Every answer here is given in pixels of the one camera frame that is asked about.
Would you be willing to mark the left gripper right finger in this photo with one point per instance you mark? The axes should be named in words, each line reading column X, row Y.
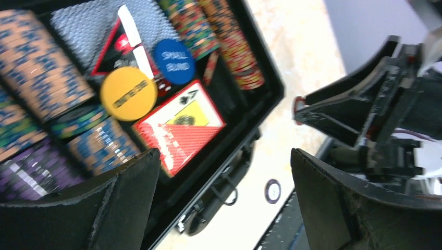
column 341, row 211

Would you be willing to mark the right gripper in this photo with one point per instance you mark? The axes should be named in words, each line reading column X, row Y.
column 394, row 99

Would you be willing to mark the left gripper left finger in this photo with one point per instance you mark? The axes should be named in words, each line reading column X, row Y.
column 109, row 211

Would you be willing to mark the red white chip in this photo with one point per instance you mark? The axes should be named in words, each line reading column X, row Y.
column 210, row 67
column 298, row 104

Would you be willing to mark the red playing card box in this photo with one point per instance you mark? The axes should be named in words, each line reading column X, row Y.
column 180, row 127

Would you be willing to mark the yellow round button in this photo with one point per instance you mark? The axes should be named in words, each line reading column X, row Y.
column 128, row 94

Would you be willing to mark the black poker set case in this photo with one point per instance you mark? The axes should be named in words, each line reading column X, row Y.
column 219, row 166

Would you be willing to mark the blue round button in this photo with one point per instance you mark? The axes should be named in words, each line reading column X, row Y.
column 174, row 61

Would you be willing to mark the red black triangle marker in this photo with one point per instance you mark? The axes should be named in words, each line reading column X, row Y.
column 122, row 47

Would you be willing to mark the purple chip on table right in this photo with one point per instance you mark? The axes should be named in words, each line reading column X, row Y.
column 272, row 191

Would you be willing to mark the purple chip row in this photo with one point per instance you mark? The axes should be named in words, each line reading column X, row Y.
column 36, row 172

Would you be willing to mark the green blue chip row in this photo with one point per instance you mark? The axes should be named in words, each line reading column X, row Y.
column 18, row 129

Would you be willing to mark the orange red chip row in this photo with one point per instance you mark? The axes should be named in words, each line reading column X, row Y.
column 234, row 47

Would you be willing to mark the red white chip in case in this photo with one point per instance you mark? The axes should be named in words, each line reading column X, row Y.
column 210, row 67

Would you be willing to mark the green multicolour chip row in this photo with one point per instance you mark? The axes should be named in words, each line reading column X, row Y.
column 192, row 25

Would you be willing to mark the blue backed card deck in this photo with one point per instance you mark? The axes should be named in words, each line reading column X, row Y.
column 83, row 27

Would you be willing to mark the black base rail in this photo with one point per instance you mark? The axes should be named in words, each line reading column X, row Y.
column 287, row 230

